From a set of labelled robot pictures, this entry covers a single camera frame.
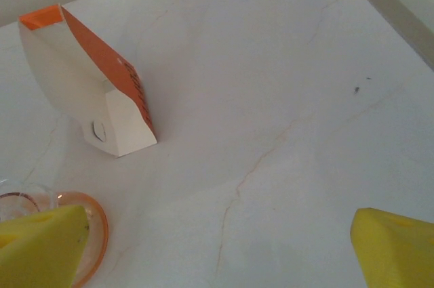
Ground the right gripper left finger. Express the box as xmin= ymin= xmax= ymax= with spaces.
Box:
xmin=0 ymin=205 xmax=90 ymax=288

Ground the orange translucent coffee dripper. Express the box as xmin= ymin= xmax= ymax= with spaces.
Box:
xmin=0 ymin=190 xmax=110 ymax=285

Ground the aluminium table side rail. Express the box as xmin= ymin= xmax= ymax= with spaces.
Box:
xmin=335 ymin=0 xmax=434 ymax=72

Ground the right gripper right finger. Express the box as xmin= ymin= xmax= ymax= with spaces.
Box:
xmin=350 ymin=207 xmax=434 ymax=288

